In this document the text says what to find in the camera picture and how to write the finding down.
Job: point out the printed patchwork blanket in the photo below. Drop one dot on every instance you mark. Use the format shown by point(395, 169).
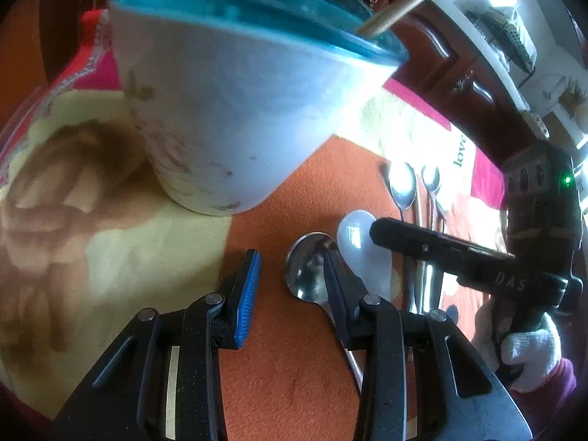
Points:
point(92, 239)

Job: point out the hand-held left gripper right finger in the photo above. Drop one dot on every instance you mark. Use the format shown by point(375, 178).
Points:
point(342, 303)

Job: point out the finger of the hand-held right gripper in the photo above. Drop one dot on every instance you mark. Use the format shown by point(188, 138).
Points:
point(436, 250)

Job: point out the white ceramic spoon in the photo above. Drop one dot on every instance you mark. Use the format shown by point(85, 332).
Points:
point(363, 257)

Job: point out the white cup with blue rim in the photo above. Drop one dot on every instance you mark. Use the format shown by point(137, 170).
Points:
point(229, 101)

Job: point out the person's right hand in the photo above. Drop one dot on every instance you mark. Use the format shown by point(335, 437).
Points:
point(533, 353)

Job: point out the metal spoon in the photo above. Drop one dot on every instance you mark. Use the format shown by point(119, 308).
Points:
point(402, 188)
point(305, 271)
point(431, 179)

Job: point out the person's right forearm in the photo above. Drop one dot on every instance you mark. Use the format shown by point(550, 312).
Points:
point(551, 395)

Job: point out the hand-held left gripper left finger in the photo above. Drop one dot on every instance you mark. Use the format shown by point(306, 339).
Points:
point(246, 303)

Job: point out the wooden chopstick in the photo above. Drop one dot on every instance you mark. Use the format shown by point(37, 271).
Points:
point(413, 2)

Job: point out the metal fork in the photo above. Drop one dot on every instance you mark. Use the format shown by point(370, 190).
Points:
point(442, 213)

